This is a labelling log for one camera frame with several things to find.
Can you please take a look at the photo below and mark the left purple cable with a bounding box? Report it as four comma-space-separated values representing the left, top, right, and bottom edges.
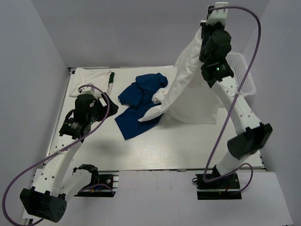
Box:
4, 85, 111, 220

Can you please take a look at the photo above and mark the white plastic basket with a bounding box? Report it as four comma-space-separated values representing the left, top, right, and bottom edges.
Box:
226, 52, 256, 97

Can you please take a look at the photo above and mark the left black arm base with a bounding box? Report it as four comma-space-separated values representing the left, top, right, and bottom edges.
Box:
68, 169, 119, 198

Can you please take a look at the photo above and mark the blue t-shirt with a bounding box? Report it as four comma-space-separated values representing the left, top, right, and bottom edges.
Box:
115, 73, 168, 140

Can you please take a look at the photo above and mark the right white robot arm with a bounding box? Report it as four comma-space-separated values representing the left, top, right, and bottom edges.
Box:
199, 22, 272, 188

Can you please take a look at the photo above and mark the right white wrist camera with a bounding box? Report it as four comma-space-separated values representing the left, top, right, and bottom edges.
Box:
206, 2, 229, 25

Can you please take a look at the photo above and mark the folded white t-shirt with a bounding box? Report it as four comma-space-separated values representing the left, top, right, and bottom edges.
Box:
69, 68, 115, 97

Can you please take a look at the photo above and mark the white t-shirt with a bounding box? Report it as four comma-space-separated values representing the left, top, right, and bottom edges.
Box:
138, 29, 220, 124
69, 68, 115, 97

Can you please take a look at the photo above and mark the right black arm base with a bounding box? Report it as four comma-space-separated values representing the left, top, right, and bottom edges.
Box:
192, 174, 242, 201

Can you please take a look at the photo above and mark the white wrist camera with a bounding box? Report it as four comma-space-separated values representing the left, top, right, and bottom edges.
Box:
206, 2, 229, 25
79, 86, 97, 98

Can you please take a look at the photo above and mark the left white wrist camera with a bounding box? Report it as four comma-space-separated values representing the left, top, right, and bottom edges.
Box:
79, 86, 97, 98

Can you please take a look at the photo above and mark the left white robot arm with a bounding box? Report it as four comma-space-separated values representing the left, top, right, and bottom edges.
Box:
20, 94, 119, 223

